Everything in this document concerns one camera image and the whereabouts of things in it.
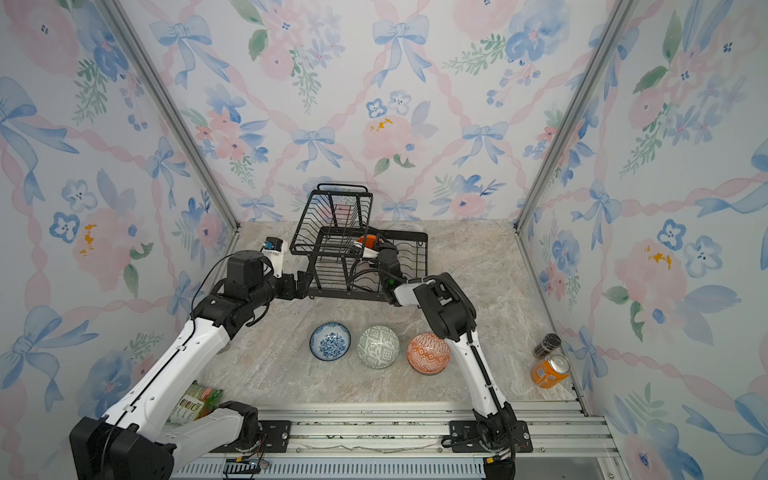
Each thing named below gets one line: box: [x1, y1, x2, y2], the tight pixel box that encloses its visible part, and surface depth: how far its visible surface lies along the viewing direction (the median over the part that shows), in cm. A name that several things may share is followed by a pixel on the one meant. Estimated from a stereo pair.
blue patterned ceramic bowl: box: [309, 322, 351, 361], surface depth 90 cm
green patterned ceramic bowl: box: [357, 325, 400, 370], surface depth 87 cm
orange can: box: [531, 354, 571, 389], surface depth 76 cm
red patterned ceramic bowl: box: [407, 333, 451, 376], surface depth 85 cm
